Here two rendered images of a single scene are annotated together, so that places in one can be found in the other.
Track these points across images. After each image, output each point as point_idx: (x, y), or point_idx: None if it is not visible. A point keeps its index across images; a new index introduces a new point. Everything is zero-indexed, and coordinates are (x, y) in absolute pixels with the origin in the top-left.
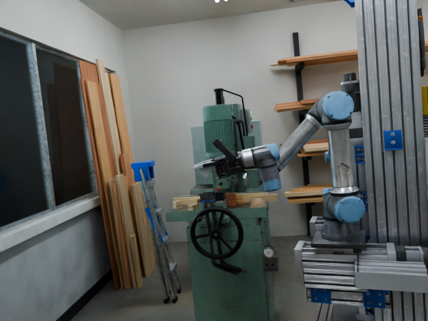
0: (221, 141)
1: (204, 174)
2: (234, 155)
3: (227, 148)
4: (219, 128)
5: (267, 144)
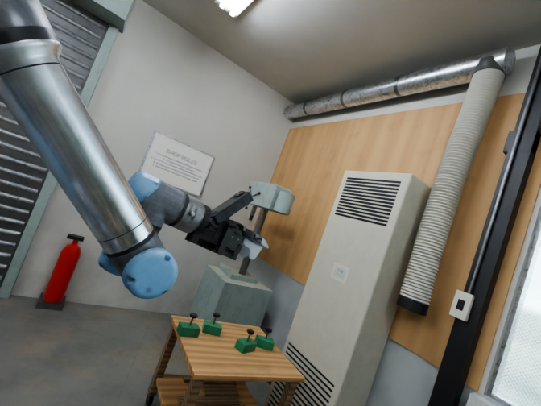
0: (236, 194)
1: (245, 252)
2: (213, 214)
3: (225, 204)
4: None
5: (155, 177)
